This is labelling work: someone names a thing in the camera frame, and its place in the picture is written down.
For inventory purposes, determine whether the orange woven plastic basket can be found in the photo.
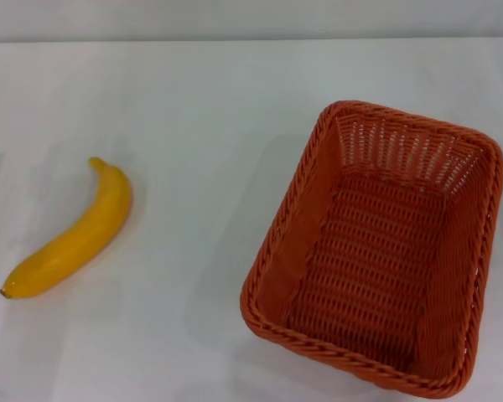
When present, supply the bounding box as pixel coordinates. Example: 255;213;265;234
240;99;503;391

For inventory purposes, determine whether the yellow banana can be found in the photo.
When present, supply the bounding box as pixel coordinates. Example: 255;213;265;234
0;157;134;300

